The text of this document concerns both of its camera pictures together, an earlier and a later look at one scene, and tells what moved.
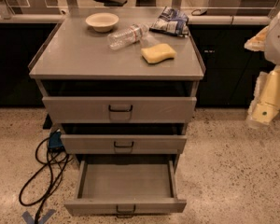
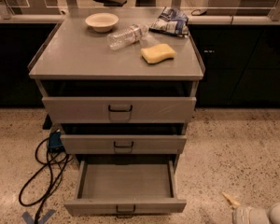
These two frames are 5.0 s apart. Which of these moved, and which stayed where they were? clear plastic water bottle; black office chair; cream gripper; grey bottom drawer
Moved: cream gripper
Stayed: grey bottom drawer; black office chair; clear plastic water bottle
